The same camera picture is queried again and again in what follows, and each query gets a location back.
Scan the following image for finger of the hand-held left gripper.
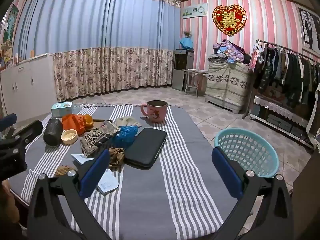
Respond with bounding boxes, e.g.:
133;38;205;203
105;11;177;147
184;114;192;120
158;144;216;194
14;120;43;144
0;113;17;132

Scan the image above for orange plastic bag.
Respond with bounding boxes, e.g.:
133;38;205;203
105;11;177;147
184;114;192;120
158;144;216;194
62;114;86;135

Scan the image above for blue and floral curtain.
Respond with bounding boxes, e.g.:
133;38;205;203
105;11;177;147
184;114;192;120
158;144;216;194
14;0;182;103

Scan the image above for cream cloth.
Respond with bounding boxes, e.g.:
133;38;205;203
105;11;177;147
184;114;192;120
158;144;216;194
115;116;142;128

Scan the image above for white paper card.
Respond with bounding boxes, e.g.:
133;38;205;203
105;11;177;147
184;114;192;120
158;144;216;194
97;169;118;196

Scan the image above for pile of clothes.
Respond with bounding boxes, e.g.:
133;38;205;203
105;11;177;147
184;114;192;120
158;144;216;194
209;39;252;64

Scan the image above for pink mug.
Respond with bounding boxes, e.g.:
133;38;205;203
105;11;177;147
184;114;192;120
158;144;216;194
140;100;168;124

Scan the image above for printed snack packet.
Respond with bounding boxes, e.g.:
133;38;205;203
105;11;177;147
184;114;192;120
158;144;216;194
80;120;121;158

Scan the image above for metal clothes rack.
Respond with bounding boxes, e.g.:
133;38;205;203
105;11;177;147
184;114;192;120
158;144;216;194
242;39;320;120

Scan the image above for cloth covered cabinet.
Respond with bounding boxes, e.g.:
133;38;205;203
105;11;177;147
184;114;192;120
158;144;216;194
205;59;253;114

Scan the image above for row of hanging clothes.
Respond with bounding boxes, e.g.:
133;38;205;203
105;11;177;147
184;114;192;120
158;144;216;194
254;44;320;105

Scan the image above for grey striped tablecloth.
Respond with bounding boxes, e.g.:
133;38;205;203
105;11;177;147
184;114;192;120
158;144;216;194
8;104;241;240

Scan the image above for white cabinet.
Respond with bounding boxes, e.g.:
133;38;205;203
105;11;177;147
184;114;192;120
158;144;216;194
0;52;58;117

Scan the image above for low shelf with lace cloth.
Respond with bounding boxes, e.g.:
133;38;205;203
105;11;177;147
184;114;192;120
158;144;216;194
249;95;316;150

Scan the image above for red heart wall decoration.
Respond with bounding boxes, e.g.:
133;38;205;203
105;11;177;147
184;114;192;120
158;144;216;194
212;4;248;37

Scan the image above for black and white wall poster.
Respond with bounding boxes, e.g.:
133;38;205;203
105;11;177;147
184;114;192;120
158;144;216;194
297;7;320;58

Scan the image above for blue plastic bag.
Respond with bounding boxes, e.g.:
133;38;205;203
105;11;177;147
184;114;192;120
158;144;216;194
114;125;139;147

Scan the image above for brown crumpled wrapper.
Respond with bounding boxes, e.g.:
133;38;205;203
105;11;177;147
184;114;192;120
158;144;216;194
55;165;75;178

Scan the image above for wall picture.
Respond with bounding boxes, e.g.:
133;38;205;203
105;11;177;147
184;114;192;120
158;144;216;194
182;3;208;19

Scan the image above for wooden board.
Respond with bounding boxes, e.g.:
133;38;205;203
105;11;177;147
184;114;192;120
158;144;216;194
85;119;104;131

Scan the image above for person's left forearm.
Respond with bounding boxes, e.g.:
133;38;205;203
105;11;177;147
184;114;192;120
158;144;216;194
0;181;20;227

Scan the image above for colourful wall poster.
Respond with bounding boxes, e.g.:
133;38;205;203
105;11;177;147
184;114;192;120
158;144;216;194
0;4;20;71

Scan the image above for small stool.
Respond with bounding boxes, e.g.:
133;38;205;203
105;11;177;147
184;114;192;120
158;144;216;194
184;69;208;98

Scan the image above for grey water dispenser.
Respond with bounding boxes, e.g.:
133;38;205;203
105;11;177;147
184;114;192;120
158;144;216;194
172;49;195;92

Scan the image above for crumpled brown paper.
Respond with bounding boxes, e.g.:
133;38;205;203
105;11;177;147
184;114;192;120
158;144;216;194
108;148;125;167

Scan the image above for white paper slip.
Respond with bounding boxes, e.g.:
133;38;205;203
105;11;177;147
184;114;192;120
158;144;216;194
71;153;87;165

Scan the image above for teal tissue box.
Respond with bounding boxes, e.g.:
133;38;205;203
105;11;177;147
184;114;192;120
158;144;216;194
51;101;73;118

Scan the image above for black ribbed cylinder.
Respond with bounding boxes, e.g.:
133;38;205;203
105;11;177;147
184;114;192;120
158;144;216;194
43;118;63;147

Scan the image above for small cream bowl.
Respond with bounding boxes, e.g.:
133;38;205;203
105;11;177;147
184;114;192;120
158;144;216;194
61;129;78;145

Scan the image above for blue cloth bundle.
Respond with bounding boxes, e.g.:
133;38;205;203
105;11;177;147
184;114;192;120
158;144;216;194
179;37;194;50

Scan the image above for teal plastic basket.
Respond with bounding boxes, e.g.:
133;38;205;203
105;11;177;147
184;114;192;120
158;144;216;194
214;128;279;178

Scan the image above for black zip case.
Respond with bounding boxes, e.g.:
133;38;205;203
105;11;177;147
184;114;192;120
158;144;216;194
124;127;167;169

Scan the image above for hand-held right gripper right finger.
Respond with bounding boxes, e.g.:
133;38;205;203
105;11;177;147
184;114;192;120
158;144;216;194
195;146;294;240

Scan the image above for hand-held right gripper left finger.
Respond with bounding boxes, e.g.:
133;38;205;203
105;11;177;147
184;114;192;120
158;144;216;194
27;149;118;240

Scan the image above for pink hanging bag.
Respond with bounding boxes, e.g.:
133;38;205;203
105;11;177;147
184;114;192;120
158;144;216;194
248;42;262;71

